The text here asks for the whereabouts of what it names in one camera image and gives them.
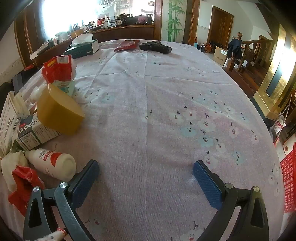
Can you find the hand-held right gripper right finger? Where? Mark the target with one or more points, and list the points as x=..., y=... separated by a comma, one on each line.
x=205, y=183

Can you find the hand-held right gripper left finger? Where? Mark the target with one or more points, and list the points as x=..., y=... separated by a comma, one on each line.
x=85, y=178

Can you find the yellow cardboard box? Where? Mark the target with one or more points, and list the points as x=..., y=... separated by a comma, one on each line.
x=57, y=113

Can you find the red mesh basket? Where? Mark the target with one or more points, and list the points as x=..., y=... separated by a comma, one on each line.
x=289, y=180

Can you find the red white printed packet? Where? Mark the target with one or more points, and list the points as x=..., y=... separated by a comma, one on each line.
x=56, y=69

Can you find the white bottle red label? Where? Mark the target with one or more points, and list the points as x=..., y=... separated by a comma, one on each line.
x=53, y=162

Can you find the red plastic bag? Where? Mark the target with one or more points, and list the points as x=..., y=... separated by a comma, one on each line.
x=22, y=185

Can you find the white tube pink cap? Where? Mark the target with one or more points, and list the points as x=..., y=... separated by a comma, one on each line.
x=55, y=235

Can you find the printed cardboard carton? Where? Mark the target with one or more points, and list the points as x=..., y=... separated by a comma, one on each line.
x=32, y=136

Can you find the light green wipes packet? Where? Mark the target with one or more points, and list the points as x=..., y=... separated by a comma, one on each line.
x=67, y=88

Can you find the white printed box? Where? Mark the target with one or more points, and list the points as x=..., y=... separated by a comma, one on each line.
x=8, y=120

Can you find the dark chair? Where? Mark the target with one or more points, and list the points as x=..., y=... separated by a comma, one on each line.
x=22, y=80

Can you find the small red bag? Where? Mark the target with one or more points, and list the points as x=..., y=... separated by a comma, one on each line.
x=29, y=67

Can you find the dark green tissue box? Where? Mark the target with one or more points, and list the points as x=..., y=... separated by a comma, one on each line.
x=81, y=49

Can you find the gold pillar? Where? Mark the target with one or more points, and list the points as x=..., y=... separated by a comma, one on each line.
x=277, y=69

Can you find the dark jacket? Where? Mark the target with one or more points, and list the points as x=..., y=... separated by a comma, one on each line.
x=233, y=48

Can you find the red pouch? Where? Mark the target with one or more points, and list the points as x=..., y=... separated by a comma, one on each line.
x=126, y=45

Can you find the black handheld device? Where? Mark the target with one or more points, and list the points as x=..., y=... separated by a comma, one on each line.
x=157, y=47

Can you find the wooden stair railing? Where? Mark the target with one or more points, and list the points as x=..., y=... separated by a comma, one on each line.
x=254, y=41

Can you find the wooden cabinet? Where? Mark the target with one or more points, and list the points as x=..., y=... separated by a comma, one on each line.
x=124, y=32

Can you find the wooden door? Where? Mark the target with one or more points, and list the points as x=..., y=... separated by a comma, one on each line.
x=222, y=27

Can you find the white spray bottle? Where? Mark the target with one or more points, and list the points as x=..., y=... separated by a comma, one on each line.
x=106, y=22

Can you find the green bamboo wall decal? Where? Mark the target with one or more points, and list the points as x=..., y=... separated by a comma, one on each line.
x=173, y=23

